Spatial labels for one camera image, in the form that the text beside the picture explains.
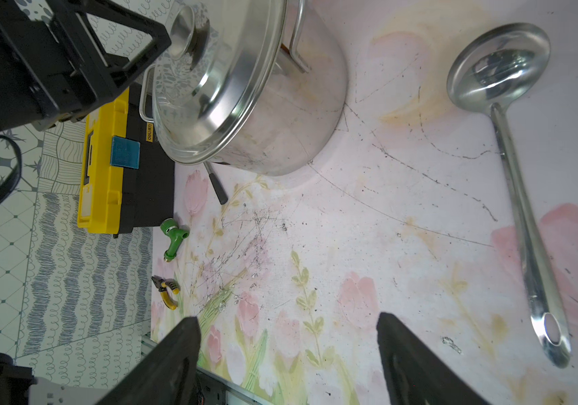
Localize yellow handled pliers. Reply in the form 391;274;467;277
152;275;180;311

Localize stainless steel pot lid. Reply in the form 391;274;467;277
152;1;287;165

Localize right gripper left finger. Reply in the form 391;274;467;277
99;317;201;404

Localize yellow black toolbox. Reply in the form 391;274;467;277
77;84;174;236

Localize stainless steel ladle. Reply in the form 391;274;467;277
447;23;572;369

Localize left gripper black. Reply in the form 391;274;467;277
0;1;171;132

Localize green toy drill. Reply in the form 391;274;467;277
161;218;189;263

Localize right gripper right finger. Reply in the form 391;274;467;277
377;312;487;404

